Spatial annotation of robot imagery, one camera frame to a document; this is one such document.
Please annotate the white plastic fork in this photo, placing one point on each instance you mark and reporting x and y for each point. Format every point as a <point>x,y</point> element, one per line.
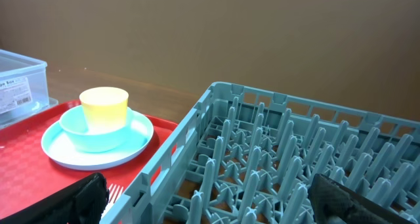
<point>115,191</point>

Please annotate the red plastic tray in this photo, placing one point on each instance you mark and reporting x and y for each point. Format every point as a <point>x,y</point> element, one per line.
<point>28,175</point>

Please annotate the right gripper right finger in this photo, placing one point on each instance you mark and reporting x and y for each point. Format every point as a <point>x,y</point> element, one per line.
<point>334,203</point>

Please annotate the yellow plastic cup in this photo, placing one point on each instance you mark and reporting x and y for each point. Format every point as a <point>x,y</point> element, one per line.
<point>105,109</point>

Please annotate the clear plastic bin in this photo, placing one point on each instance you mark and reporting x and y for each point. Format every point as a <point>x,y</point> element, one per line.
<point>24,90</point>

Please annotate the light blue plate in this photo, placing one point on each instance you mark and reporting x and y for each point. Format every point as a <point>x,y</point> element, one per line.
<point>57,145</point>

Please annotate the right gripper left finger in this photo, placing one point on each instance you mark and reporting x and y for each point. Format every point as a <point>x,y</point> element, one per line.
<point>81,202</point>

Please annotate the grey dishwasher rack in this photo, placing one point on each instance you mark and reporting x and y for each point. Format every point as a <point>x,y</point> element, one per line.
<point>243,154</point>

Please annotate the light blue bowl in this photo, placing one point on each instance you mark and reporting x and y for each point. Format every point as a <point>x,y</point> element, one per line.
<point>98,136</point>

